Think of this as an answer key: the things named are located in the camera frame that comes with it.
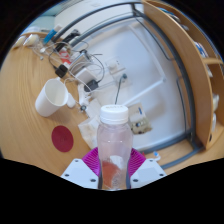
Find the blue white-capped tube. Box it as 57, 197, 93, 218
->
42, 28, 59, 46

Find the silver metal cup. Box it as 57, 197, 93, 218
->
68, 49, 89, 69

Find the white power adapter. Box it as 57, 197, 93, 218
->
76, 66, 98, 84

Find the flat round red coaster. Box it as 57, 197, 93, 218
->
50, 125, 75, 153

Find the black electric shaver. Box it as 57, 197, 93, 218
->
54, 29, 81, 51

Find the small black adapter block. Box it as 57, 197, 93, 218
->
54, 64, 69, 79

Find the clear white-capped drink bottle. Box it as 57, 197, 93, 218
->
96, 104, 134, 191

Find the white earbud case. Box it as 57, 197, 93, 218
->
66, 93, 77, 109

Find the wooden tree figure toy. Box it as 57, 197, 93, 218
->
128, 103, 153, 135

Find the white tissue pack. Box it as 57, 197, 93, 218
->
77, 98, 104, 150

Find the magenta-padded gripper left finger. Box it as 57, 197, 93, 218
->
60, 147, 101, 190

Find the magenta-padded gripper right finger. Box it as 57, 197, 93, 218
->
126, 147, 168, 190

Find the black plugged charger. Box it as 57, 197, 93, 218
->
84, 79, 100, 93

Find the white wall outlet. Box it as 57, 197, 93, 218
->
111, 71, 129, 86
105, 57, 122, 72

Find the wooden shelf unit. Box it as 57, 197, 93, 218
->
141, 0, 224, 151

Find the white cup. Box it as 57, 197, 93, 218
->
34, 78, 70, 118

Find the blue white-nozzle squeeze bottle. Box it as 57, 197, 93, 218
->
152, 151, 163, 163

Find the grey metal frame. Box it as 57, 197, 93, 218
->
49, 1, 208, 168

